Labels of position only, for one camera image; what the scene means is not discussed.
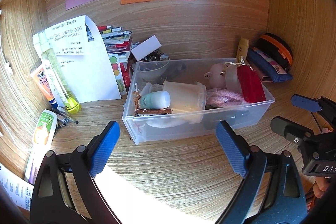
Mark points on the brown snack bar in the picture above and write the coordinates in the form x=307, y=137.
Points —
x=149, y=112

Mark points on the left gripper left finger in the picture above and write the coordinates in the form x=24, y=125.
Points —
x=51, y=201

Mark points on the white green lotion tube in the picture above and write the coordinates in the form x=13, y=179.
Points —
x=42, y=139

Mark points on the bowl of trinkets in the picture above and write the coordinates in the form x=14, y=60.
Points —
x=156, y=55

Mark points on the white paper sheets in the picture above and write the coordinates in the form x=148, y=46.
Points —
x=81, y=53

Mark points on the small white box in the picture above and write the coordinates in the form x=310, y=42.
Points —
x=145, y=48

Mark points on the black orange zip case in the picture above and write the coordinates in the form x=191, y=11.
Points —
x=277, y=49

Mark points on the white drawstring cloth bag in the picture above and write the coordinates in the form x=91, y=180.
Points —
x=167, y=122

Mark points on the red velvet pouch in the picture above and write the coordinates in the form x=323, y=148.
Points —
x=250, y=84

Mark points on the clear glass bowl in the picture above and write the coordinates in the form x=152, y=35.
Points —
x=150, y=71

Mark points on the cream yellow lotion bottle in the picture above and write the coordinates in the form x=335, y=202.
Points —
x=243, y=48

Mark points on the clear plastic storage bin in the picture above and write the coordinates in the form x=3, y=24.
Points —
x=190, y=71

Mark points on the yellow green spray bottle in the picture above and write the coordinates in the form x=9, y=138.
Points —
x=57, y=79

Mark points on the printed receipt paper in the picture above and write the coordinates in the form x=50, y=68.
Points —
x=18, y=189

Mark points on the metal nail clippers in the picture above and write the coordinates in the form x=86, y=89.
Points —
x=63, y=118

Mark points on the blue patchwork pencil pouch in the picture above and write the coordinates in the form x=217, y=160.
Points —
x=268, y=66

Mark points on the small mint white bottle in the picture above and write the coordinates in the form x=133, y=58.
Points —
x=155, y=100

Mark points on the stack of books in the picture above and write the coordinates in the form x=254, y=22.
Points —
x=118, y=43

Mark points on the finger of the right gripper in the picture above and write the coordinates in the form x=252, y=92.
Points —
x=291, y=131
x=305, y=103

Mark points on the orange sunscreen tube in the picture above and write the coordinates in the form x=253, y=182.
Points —
x=39, y=77

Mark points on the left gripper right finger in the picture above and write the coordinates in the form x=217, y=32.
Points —
x=284, y=199

